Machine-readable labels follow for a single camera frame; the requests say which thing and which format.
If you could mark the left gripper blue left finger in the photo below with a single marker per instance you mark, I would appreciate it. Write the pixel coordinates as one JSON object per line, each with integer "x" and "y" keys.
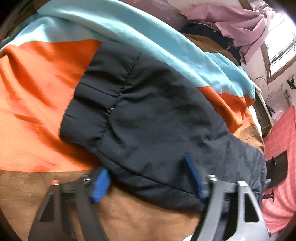
{"x": 53, "y": 221}

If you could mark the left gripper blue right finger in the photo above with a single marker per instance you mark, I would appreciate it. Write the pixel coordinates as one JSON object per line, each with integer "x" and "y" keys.
{"x": 245, "y": 220}

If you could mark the dark navy puffer jacket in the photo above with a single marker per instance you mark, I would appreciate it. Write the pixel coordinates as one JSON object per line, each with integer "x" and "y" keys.
{"x": 140, "y": 117}

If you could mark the dark clothes pile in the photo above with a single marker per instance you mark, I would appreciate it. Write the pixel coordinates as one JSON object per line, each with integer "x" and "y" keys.
{"x": 212, "y": 41}

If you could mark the black office chair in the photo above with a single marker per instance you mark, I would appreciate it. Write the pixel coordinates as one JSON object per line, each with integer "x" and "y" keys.
{"x": 277, "y": 170}

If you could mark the wooden desk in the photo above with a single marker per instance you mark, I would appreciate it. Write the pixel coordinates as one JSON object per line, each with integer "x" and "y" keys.
{"x": 262, "y": 114}

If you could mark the colourful block bed sheet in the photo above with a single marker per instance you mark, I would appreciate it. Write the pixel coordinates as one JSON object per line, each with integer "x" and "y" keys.
{"x": 42, "y": 63}

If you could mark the pink hanging curtain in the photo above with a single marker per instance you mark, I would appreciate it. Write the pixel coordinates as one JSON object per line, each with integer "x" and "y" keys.
{"x": 247, "y": 28}

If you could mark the pink checked wall cloth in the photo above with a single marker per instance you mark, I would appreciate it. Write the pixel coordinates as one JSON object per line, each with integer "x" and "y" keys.
{"x": 279, "y": 213}

